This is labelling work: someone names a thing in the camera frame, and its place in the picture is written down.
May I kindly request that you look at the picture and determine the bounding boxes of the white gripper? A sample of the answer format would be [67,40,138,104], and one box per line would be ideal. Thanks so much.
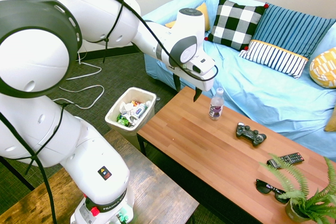
[172,62,216,103]

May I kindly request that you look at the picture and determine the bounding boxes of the clear plastic bottle purple label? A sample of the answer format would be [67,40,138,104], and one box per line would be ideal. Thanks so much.
[208,87,225,121]

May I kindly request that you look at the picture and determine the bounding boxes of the white trash bin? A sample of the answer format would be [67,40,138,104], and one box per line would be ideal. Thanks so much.
[104,87,158,137]
[104,87,161,144]

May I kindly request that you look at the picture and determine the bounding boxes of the sofa with light blue cover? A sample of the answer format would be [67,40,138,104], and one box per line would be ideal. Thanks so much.
[143,0,336,162]

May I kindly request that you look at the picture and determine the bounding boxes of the crumpled white tissue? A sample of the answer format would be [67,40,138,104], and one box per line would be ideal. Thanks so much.
[119,102,136,117]

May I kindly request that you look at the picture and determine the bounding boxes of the green snack wrapper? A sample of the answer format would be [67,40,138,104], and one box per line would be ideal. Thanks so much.
[117,113,131,126]

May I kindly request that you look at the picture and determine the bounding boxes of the black game controller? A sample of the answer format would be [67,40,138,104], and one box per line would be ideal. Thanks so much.
[235,122,267,147]

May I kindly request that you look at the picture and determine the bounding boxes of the plain yellow pillow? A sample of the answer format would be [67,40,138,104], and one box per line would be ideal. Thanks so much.
[164,2,211,32]

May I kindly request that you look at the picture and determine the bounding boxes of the black white checkered pillow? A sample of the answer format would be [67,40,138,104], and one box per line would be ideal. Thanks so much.
[204,0,270,51]

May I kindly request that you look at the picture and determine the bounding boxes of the white navy striped pillow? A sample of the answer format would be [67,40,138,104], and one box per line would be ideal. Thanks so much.
[238,39,309,80]

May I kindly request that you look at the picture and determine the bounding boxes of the rustic wooden robot table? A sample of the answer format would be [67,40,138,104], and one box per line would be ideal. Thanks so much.
[0,129,200,224]

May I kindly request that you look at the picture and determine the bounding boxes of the blue striped pillow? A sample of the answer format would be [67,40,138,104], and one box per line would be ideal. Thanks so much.
[251,3,336,59]

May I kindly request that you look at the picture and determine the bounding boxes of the black remote control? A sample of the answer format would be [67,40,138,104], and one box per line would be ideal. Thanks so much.
[267,152,305,169]

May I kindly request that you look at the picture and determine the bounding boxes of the black sunglasses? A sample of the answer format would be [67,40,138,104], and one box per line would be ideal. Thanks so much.
[255,178,291,205]

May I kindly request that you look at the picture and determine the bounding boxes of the yellow white patterned pillow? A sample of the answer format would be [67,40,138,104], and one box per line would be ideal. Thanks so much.
[309,47,336,89]

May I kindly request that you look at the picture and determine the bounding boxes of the mustard pillow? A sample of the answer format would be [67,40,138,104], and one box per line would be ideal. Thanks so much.
[324,108,336,132]

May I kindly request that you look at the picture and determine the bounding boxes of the green plant pot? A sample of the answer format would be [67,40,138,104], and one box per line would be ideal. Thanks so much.
[285,197,312,222]

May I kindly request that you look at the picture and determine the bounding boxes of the green fern plant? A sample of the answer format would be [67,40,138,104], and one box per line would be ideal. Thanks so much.
[258,153,336,224]

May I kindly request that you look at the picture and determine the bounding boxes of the wooden coffee table black frame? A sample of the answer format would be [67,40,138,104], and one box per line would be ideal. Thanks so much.
[136,85,336,224]

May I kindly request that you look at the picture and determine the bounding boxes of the white floor cable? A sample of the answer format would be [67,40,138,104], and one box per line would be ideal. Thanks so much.
[52,50,106,111]

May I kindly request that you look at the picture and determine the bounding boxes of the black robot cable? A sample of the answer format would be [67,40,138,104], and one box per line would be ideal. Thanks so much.
[0,0,219,224]

